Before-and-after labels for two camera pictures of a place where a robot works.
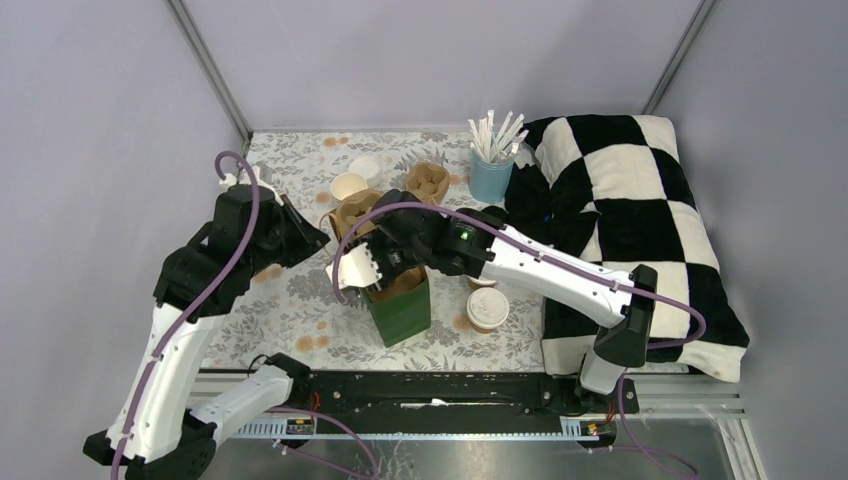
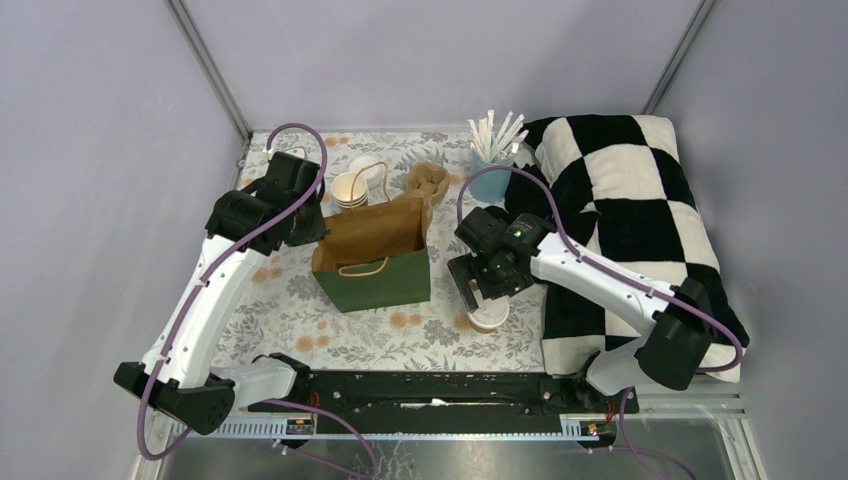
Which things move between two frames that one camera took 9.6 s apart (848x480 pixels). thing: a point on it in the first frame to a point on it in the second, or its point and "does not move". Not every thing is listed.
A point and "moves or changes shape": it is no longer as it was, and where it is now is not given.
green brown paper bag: [403, 307] moves or changes shape
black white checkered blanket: [629, 170] does not move
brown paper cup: [487, 309] does not move
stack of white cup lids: [369, 168] does not move
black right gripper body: [383, 259] to [492, 281]
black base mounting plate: [457, 394] does not move
